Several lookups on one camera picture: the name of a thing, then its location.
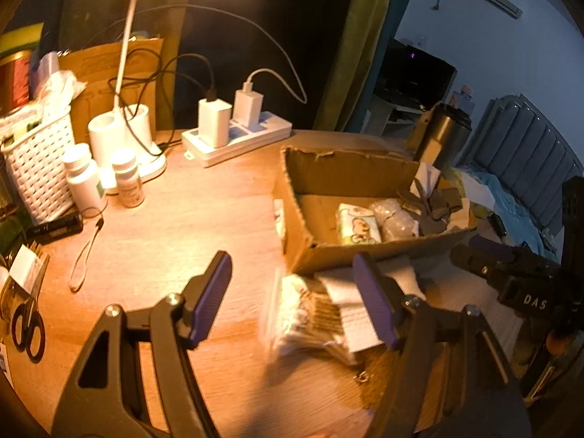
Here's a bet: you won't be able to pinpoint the white plastic bag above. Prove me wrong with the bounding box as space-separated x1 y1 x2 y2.
30 50 87 110

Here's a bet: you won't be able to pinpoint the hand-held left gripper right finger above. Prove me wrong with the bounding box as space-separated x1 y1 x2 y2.
352 252 534 438

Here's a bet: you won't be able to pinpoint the clear bubble wrap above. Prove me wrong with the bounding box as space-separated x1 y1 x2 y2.
369 198 419 241

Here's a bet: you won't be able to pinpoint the small white pill bottle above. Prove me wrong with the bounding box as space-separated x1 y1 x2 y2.
110 148 146 208

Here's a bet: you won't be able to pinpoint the blue printed blanket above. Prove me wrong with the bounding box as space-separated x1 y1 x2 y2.
456 169 562 256

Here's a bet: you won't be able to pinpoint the bag of cotton swabs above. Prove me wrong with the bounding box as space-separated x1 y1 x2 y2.
260 274 361 366

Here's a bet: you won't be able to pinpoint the white charger with black cable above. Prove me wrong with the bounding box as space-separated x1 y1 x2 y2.
197 97 232 147

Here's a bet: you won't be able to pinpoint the large white pill bottle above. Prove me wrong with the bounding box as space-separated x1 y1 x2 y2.
61 143 108 215

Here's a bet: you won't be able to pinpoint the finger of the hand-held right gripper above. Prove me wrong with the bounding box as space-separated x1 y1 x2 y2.
560 176 584 334
451 236 521 284

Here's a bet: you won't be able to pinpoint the white tissue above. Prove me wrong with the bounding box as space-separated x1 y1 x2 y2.
410 164 442 198

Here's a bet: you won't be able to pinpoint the white paper napkin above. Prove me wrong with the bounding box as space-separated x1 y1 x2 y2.
317 255 427 352

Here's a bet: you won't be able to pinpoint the white desk lamp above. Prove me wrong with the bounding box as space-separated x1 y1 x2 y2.
68 0 254 183

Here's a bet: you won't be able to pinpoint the yellow-green curtain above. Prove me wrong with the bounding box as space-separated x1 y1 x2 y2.
312 0 397 134

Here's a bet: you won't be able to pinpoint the brown paper bag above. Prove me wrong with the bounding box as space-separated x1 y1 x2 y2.
58 36 164 147

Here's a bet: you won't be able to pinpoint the white cable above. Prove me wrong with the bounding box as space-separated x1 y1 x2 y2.
150 4 307 105

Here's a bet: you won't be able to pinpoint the yellow sponge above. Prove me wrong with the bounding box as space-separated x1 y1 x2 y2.
0 23 44 55

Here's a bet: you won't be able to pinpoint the black cable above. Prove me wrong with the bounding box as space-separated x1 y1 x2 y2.
107 52 215 156

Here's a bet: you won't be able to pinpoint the red jar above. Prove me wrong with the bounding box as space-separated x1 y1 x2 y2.
0 50 32 110

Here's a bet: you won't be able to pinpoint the cartoon print tissue packet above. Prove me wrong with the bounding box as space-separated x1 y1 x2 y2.
337 204 381 245

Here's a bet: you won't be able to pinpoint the black scissors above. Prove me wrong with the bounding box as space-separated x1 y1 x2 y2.
10 294 46 364

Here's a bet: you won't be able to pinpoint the white woven basket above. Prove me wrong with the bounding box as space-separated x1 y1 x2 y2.
0 109 76 225

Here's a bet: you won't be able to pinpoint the steel thermos tumbler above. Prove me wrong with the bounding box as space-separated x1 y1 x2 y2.
407 103 473 169

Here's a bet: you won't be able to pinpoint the clear water bottle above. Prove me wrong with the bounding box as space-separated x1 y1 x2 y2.
449 84 475 112

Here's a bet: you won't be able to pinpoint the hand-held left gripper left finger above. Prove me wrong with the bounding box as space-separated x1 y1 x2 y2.
50 250 233 438

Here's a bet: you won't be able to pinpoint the brown cardboard box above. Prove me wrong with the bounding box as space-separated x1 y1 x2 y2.
272 145 477 275

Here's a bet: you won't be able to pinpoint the black monitor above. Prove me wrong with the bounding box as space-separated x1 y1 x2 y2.
376 39 457 110

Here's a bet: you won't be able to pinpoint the white power strip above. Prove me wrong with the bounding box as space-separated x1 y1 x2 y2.
181 112 293 168

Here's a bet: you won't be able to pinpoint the grey padded headboard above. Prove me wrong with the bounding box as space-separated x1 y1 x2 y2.
470 95 584 233

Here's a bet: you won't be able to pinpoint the small white box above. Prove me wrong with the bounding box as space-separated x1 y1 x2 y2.
9 244 50 293

